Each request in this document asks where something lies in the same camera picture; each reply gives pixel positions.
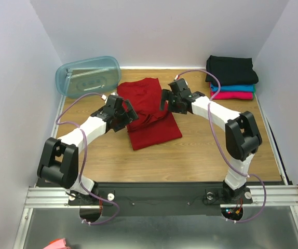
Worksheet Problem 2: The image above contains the pink object at bottom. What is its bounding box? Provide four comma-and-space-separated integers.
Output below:
44, 238, 70, 249

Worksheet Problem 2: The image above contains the blue translucent plastic bin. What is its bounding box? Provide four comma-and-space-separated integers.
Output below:
55, 56, 121, 99

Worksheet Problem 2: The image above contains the folded black t-shirt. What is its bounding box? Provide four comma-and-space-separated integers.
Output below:
206, 55, 259, 86

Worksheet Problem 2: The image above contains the red t-shirt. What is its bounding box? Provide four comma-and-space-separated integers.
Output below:
117, 78, 182, 150

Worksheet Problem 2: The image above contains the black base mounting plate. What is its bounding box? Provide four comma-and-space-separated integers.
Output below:
68, 182, 253, 218

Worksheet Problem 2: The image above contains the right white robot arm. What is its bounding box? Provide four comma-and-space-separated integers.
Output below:
160, 78, 262, 202

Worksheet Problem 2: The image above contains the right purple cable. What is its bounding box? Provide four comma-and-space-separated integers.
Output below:
177, 69, 267, 224

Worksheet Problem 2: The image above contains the folded blue t-shirt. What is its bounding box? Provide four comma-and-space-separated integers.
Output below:
220, 85, 253, 92

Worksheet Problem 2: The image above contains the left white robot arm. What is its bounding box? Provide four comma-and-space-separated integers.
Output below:
37, 94, 138, 204

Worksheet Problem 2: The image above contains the folded pink t-shirt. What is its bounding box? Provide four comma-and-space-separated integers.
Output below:
214, 91, 254, 100

